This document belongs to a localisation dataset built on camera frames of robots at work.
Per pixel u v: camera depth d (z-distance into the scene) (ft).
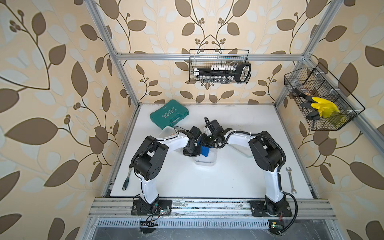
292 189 2.64
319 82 2.58
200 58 2.99
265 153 1.78
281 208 2.26
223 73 2.77
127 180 2.71
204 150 2.91
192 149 2.64
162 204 2.49
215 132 2.58
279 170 1.83
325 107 2.24
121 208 2.51
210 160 2.96
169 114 3.55
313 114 2.11
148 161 1.62
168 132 3.19
